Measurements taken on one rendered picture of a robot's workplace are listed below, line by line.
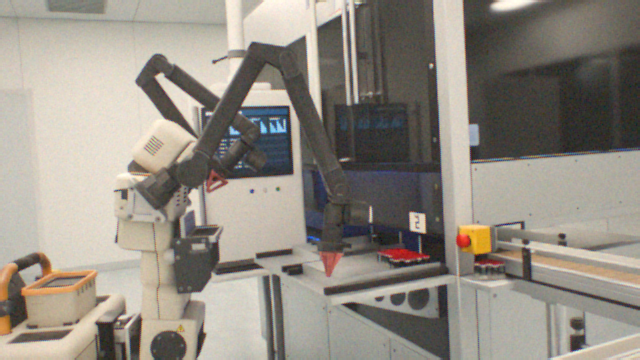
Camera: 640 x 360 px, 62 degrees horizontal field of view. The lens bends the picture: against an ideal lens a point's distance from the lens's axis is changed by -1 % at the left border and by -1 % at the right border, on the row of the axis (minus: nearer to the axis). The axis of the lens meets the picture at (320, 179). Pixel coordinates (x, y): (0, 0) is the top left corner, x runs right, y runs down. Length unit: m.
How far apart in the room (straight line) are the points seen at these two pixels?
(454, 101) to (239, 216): 1.15
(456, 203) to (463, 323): 0.35
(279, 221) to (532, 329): 1.15
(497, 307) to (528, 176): 0.41
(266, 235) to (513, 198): 1.13
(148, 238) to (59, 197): 5.21
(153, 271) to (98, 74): 5.36
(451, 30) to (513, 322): 0.90
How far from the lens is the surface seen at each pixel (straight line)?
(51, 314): 1.75
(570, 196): 1.91
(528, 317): 1.85
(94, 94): 6.87
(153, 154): 1.61
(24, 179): 6.84
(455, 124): 1.60
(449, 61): 1.61
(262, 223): 2.40
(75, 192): 6.83
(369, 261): 1.83
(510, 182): 1.73
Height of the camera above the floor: 1.27
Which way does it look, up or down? 3 degrees down
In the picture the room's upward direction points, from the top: 3 degrees counter-clockwise
